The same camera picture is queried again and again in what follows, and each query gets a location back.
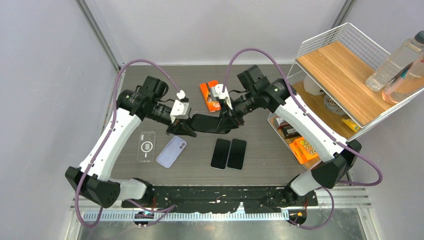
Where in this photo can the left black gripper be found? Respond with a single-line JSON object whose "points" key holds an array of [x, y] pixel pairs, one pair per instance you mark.
{"points": [[179, 127]]}

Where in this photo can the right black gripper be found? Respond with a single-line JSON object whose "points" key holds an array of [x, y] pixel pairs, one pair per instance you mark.
{"points": [[229, 122]]}

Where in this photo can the lilac phone case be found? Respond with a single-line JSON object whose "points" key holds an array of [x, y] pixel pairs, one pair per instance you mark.
{"points": [[171, 152]]}

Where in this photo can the bare black phone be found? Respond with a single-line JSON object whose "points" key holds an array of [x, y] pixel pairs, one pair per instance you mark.
{"points": [[207, 124]]}

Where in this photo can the orange razor box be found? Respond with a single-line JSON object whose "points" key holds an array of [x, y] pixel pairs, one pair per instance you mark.
{"points": [[211, 102]]}

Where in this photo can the clear phone case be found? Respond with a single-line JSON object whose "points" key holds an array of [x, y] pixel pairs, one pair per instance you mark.
{"points": [[146, 146]]}

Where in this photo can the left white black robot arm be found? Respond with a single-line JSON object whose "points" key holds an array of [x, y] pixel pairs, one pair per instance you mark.
{"points": [[92, 178]]}

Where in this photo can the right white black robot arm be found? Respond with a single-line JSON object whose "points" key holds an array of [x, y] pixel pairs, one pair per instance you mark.
{"points": [[281, 99]]}

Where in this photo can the dark snack bar packet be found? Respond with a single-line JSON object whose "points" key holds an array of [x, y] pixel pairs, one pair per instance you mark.
{"points": [[289, 132]]}

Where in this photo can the orange packet under shelf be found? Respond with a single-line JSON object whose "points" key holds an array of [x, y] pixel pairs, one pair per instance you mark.
{"points": [[303, 151]]}

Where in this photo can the white round container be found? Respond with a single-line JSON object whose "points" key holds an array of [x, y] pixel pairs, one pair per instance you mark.
{"points": [[311, 87]]}

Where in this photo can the yellow snack packet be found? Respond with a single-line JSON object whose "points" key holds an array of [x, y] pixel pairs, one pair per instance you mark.
{"points": [[351, 124]]}

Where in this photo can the clear water bottle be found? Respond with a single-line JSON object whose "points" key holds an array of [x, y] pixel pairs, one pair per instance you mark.
{"points": [[396, 62]]}

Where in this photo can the pink tinted bottle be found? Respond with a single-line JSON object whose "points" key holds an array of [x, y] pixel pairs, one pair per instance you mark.
{"points": [[406, 83]]}

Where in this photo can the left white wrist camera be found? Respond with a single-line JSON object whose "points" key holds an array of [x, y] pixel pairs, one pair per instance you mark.
{"points": [[181, 108]]}

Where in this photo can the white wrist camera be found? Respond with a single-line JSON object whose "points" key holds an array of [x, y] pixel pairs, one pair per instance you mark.
{"points": [[181, 108], [220, 91]]}

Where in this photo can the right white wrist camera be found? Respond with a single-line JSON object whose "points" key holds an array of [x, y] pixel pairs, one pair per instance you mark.
{"points": [[220, 91]]}

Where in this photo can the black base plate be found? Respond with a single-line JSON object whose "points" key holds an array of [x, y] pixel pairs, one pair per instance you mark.
{"points": [[221, 199]]}

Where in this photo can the white wire wooden shelf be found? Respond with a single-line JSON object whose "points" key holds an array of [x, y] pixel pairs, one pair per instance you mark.
{"points": [[339, 61]]}

